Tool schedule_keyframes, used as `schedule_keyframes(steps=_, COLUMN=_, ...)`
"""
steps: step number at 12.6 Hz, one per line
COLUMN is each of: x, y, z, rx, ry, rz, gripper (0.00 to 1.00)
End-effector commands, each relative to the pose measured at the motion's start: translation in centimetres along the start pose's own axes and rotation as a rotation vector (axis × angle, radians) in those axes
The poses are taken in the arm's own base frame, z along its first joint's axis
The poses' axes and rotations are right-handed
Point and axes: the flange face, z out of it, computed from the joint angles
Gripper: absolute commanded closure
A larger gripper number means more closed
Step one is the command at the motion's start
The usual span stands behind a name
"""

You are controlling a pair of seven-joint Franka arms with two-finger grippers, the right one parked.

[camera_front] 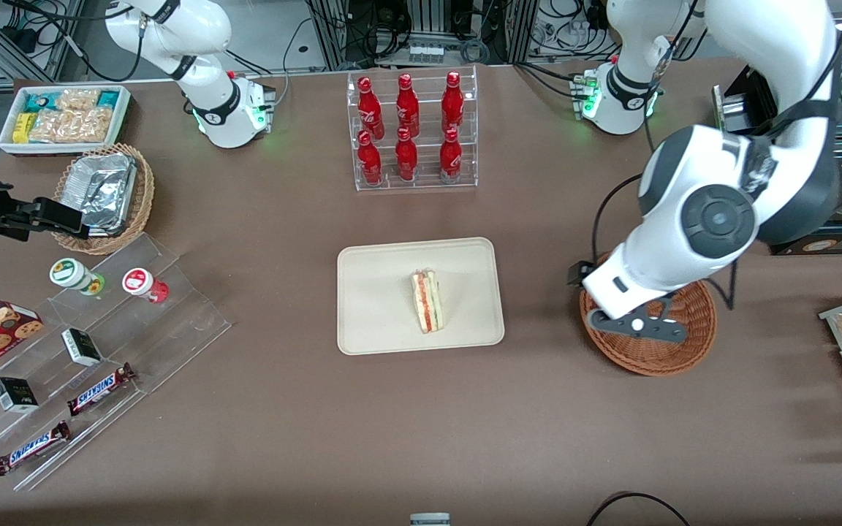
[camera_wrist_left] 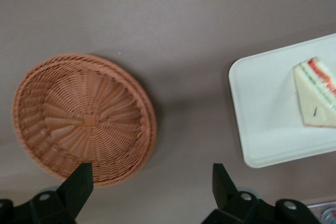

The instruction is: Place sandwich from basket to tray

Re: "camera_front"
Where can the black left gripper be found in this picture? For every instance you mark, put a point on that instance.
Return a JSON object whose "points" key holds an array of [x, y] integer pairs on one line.
{"points": [[574, 275]]}

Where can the triangular sandwich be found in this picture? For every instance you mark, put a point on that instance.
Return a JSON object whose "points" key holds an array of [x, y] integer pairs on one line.
{"points": [[428, 303]]}

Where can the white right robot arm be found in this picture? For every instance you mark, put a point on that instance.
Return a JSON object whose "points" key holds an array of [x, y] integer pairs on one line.
{"points": [[224, 109]]}

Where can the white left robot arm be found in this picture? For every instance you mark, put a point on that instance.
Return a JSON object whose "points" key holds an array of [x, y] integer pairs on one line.
{"points": [[655, 256]]}

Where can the light tan wicker basket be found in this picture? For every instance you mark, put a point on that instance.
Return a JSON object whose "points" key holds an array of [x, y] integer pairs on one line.
{"points": [[145, 190]]}

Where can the dark brown round wicker basket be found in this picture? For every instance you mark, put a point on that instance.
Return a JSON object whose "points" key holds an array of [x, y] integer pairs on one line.
{"points": [[647, 358]]}

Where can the beige rectangular tray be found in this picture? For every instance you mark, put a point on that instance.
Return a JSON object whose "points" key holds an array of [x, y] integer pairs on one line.
{"points": [[377, 296]]}

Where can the aluminium foil container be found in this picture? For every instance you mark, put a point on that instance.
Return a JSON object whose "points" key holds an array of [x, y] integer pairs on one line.
{"points": [[103, 190]]}

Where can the green lid cup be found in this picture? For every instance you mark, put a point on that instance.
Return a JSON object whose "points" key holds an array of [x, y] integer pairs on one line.
{"points": [[70, 274]]}

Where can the large clear cracker bag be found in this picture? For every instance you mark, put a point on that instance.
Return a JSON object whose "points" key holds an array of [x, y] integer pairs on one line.
{"points": [[70, 126]]}

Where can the yellow snack packet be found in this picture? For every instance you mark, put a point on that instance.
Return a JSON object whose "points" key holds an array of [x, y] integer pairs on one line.
{"points": [[23, 128]]}

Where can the red lid cup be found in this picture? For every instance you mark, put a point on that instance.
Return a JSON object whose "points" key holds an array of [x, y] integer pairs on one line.
{"points": [[139, 283]]}

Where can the teal snack packet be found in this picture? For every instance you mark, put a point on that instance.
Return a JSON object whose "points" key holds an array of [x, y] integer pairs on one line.
{"points": [[108, 98], [39, 102]]}

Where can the small clear cracker bag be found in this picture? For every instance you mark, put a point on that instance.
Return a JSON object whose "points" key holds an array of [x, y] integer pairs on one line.
{"points": [[77, 99]]}

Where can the small black white box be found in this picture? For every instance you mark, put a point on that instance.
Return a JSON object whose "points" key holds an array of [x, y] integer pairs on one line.
{"points": [[81, 348], [15, 395]]}

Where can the white snack bin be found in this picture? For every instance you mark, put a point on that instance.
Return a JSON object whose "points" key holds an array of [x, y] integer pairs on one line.
{"points": [[125, 98]]}

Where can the clear acrylic stepped display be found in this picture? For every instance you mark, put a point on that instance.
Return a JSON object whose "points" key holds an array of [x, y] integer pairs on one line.
{"points": [[172, 321]]}

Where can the red cola bottle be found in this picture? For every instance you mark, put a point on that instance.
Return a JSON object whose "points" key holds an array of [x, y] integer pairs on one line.
{"points": [[451, 159], [406, 159], [408, 106], [370, 109], [453, 102], [369, 162]]}

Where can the Snickers chocolate bar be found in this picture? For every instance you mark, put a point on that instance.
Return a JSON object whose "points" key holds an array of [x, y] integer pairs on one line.
{"points": [[32, 447], [99, 389]]}

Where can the clear acrylic bottle rack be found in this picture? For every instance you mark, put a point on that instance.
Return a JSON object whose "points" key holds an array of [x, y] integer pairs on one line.
{"points": [[428, 183]]}

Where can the black machine with yellow panel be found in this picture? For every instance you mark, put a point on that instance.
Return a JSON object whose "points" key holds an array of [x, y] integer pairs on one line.
{"points": [[746, 95]]}

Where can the white power strip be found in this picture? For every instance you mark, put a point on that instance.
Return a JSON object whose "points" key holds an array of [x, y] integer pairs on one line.
{"points": [[426, 54]]}

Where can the grey device edge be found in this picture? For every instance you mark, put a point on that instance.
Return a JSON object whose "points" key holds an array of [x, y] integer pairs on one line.
{"points": [[430, 519]]}

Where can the aluminium equipment frame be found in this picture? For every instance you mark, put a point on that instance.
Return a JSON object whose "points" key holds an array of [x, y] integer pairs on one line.
{"points": [[333, 33]]}

